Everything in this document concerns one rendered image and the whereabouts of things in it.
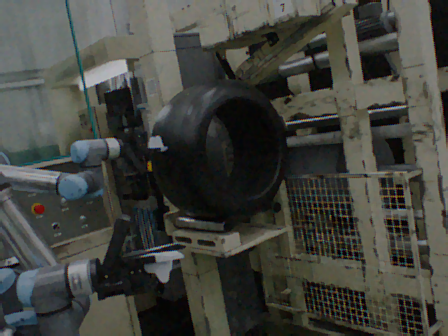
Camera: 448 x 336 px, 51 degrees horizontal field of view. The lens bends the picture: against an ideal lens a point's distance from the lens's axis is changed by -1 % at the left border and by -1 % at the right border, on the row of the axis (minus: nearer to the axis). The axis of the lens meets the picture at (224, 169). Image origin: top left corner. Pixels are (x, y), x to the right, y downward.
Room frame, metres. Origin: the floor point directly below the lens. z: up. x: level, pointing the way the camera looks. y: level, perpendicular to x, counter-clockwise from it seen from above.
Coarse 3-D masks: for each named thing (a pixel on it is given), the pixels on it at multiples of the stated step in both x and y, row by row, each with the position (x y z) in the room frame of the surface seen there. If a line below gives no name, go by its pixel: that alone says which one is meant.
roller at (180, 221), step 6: (180, 222) 2.03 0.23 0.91; (186, 222) 2.00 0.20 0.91; (192, 222) 1.96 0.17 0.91; (198, 222) 1.93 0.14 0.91; (204, 222) 1.90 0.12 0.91; (210, 222) 1.87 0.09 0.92; (216, 222) 1.85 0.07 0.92; (222, 222) 1.82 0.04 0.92; (228, 222) 1.81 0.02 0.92; (198, 228) 1.95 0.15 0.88; (204, 228) 1.91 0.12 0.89; (210, 228) 1.87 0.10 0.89; (216, 228) 1.84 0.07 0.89; (222, 228) 1.81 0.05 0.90; (228, 228) 1.81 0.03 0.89
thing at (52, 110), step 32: (0, 0) 2.06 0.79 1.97; (32, 0) 2.15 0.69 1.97; (64, 0) 2.24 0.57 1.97; (0, 32) 2.04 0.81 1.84; (32, 32) 2.13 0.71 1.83; (64, 32) 2.22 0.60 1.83; (0, 64) 2.03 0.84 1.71; (32, 64) 2.11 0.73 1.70; (64, 64) 2.20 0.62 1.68; (0, 96) 2.01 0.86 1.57; (32, 96) 2.09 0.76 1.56; (64, 96) 2.18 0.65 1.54; (0, 128) 1.99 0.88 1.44; (32, 128) 2.07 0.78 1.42; (64, 128) 2.16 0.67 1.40; (32, 160) 2.05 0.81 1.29
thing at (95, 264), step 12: (132, 252) 1.01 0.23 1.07; (144, 252) 0.99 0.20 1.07; (96, 264) 0.97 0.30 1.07; (120, 264) 0.95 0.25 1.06; (96, 276) 0.95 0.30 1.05; (108, 276) 0.96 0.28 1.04; (120, 276) 0.97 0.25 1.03; (132, 276) 0.95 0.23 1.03; (144, 276) 0.95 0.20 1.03; (96, 288) 0.95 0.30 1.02; (108, 288) 0.96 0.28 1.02; (120, 288) 0.96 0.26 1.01; (132, 288) 0.95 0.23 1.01; (144, 288) 0.94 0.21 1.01
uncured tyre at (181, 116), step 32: (192, 96) 1.83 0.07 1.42; (224, 96) 1.85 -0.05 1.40; (256, 96) 1.96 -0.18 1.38; (160, 128) 1.87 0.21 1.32; (192, 128) 1.75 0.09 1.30; (256, 128) 2.20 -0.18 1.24; (160, 160) 1.84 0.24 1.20; (192, 160) 1.73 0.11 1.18; (256, 160) 2.22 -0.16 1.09; (192, 192) 1.76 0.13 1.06; (224, 192) 1.79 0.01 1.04; (256, 192) 2.11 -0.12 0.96
